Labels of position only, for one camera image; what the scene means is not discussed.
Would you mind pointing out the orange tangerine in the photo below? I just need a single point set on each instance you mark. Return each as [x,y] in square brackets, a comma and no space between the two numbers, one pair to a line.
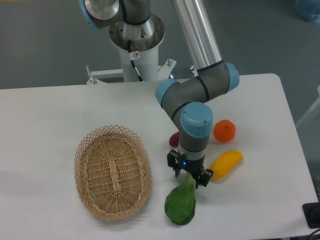
[224,131]

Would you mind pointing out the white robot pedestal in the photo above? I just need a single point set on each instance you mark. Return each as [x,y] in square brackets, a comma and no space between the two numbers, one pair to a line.
[138,47]

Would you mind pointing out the white metal base frame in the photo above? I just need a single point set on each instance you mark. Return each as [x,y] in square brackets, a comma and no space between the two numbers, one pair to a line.
[165,71]

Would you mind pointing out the black device at table edge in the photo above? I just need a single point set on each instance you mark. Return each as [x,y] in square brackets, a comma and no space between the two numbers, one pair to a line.
[312,214]

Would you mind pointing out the green leafy vegetable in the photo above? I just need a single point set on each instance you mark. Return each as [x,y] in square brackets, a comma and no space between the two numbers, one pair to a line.
[180,204]

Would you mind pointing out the purple sweet potato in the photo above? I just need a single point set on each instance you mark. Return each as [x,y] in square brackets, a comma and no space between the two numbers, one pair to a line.
[174,139]

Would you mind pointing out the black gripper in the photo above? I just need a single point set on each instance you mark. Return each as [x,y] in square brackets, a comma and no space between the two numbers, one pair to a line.
[179,162]

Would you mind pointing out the yellow mango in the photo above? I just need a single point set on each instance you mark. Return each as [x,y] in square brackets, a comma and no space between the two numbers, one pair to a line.
[225,163]

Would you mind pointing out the blue object top right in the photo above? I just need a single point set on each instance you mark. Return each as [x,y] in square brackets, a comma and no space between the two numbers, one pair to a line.
[308,10]

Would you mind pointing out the grey robot arm, blue caps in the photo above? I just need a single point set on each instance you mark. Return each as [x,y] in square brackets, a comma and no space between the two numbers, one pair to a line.
[184,102]

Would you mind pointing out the woven wicker basket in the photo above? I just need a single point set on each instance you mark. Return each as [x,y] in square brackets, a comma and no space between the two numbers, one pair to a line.
[112,172]

